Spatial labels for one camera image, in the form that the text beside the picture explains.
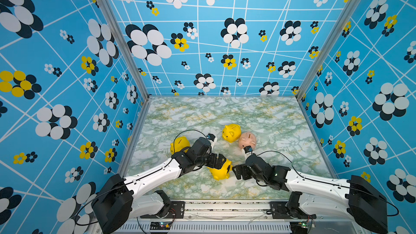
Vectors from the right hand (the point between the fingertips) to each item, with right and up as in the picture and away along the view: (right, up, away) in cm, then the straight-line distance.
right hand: (240, 167), depth 82 cm
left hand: (-10, +6, -3) cm, 12 cm away
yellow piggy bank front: (-32, +11, +4) cm, 34 cm away
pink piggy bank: (+4, +14, +4) cm, 15 cm away
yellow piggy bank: (-9, -1, -6) cm, 11 cm away
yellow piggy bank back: (-4, +17, +7) cm, 19 cm away
